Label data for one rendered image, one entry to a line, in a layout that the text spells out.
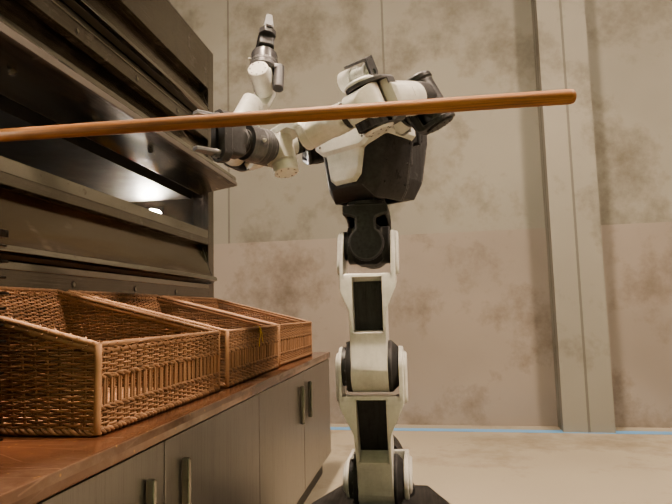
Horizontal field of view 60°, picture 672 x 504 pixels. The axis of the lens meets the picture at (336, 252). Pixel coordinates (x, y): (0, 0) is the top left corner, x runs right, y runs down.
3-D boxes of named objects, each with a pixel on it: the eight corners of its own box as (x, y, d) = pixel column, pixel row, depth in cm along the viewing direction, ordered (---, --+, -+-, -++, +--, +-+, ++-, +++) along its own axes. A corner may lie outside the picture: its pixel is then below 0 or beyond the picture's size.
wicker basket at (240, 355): (59, 389, 158) (62, 288, 161) (153, 369, 214) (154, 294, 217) (230, 388, 151) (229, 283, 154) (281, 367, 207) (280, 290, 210)
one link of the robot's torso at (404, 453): (350, 486, 186) (349, 443, 187) (413, 487, 183) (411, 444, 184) (342, 507, 166) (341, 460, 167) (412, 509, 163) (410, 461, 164)
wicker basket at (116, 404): (-157, 435, 101) (-147, 277, 103) (52, 391, 156) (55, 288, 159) (99, 439, 93) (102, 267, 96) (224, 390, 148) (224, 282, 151)
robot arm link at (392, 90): (399, 117, 131) (435, 114, 150) (376, 65, 131) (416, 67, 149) (359, 139, 138) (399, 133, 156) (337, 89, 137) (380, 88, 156)
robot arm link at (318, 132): (314, 155, 141) (380, 120, 131) (298, 117, 140) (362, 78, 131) (334, 153, 150) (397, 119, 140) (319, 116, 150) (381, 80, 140)
